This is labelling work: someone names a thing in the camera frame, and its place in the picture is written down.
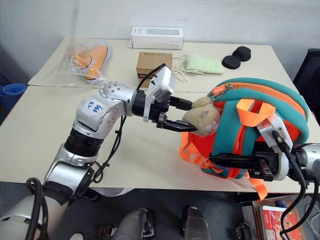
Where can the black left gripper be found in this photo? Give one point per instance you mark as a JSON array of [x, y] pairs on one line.
[[160, 112]]

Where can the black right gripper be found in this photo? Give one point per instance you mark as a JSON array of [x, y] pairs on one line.
[[267, 165]]

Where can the beige plush hamster toy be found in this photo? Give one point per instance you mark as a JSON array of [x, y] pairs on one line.
[[200, 117]]

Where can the orange and teal backpack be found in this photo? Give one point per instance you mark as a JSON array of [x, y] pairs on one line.
[[275, 92]]

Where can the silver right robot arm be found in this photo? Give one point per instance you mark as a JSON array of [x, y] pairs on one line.
[[312, 157]]

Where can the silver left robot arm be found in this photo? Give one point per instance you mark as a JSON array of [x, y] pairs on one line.
[[92, 117]]

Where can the brown cardboard box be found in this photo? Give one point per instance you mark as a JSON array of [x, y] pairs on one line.
[[152, 62]]

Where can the red printed box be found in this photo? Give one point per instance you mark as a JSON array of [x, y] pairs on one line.
[[272, 220]]

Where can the white rectangular box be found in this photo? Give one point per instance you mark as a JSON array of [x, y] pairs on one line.
[[157, 37]]

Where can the black round foam pad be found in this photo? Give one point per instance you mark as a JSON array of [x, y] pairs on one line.
[[242, 52], [231, 62]]

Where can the dark rounded shape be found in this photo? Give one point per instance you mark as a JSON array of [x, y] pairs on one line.
[[135, 225], [196, 223]]

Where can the orange shoe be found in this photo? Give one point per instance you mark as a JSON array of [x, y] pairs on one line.
[[81, 57], [98, 57]]

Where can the black chair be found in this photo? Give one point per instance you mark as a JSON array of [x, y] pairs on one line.
[[308, 75]]

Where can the clear plastic bag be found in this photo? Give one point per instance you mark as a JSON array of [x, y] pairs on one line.
[[62, 72]]

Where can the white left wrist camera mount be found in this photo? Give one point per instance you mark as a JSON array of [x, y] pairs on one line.
[[163, 83]]

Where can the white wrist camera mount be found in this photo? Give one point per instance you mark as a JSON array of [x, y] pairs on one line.
[[282, 162], [163, 83]]

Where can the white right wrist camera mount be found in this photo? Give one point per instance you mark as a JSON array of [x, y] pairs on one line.
[[282, 162]]

